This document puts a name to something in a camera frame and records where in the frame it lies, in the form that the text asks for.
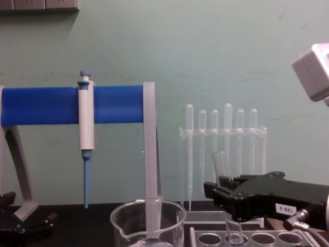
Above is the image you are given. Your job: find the grey test tube rack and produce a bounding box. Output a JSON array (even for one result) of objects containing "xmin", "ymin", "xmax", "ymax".
[{"xmin": 189, "ymin": 225, "xmax": 317, "ymax": 247}]

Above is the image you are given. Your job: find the blue and grey pipette stand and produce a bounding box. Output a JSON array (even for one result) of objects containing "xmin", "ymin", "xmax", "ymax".
[{"xmin": 0, "ymin": 81, "xmax": 164, "ymax": 241}]

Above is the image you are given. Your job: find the clear glass beaker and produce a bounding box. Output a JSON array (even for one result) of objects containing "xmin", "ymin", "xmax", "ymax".
[{"xmin": 110, "ymin": 198, "xmax": 187, "ymax": 247}]

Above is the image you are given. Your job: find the dark cable with silver plug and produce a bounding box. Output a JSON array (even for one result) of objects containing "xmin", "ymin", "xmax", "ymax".
[{"xmin": 283, "ymin": 208, "xmax": 329, "ymax": 236}]

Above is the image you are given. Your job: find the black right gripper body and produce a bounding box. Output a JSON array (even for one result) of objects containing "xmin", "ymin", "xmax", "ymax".
[{"xmin": 226, "ymin": 171, "xmax": 329, "ymax": 229}]

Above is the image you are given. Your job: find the long clear plastic dropper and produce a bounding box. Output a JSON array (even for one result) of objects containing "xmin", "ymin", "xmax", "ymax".
[
  {"xmin": 185, "ymin": 103, "xmax": 194, "ymax": 211},
  {"xmin": 224, "ymin": 102, "xmax": 233, "ymax": 179}
]

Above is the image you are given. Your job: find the clear acrylic dropper rack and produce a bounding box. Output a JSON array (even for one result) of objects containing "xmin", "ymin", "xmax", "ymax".
[{"xmin": 178, "ymin": 125, "xmax": 268, "ymax": 227}]

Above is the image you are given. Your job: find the clear glass test tube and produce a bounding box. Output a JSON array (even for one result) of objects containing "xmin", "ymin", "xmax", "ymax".
[{"xmin": 211, "ymin": 150, "xmax": 244, "ymax": 245}]

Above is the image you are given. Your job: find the short clear plastic dropper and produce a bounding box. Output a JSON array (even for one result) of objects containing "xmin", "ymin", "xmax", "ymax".
[
  {"xmin": 198, "ymin": 109, "xmax": 207, "ymax": 194},
  {"xmin": 211, "ymin": 109, "xmax": 220, "ymax": 184},
  {"xmin": 236, "ymin": 108, "xmax": 245, "ymax": 178},
  {"xmin": 249, "ymin": 108, "xmax": 259, "ymax": 176}
]

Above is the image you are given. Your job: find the white and blue micropipette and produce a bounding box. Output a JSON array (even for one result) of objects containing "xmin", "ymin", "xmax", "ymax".
[{"xmin": 78, "ymin": 70, "xmax": 97, "ymax": 209}]

